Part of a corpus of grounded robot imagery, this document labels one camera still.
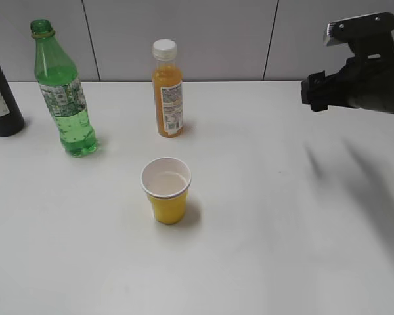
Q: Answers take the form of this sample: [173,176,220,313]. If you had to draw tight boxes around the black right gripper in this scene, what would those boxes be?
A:
[301,12,394,114]

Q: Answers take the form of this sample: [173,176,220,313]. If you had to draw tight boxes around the green sprite plastic bottle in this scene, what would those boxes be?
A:
[30,19,98,157]

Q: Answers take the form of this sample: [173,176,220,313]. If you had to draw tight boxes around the yellow paper cup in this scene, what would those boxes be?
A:
[141,157,192,225]

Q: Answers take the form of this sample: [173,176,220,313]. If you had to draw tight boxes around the orange juice bottle white cap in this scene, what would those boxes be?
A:
[152,39,183,138]

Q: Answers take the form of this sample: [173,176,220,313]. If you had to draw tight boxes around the dark wine bottle white label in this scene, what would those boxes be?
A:
[0,67,25,137]

